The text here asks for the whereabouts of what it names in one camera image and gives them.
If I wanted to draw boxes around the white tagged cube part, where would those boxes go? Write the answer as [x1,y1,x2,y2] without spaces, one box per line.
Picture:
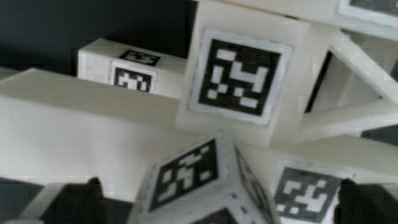
[128,131,281,224]

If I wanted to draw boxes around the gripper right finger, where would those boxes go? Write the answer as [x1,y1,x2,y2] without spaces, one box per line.
[334,179,398,224]

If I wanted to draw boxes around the white chair back frame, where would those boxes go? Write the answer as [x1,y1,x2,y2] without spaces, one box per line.
[0,0,398,224]

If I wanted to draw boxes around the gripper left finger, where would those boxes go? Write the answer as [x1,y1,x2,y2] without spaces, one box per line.
[16,176,135,224]

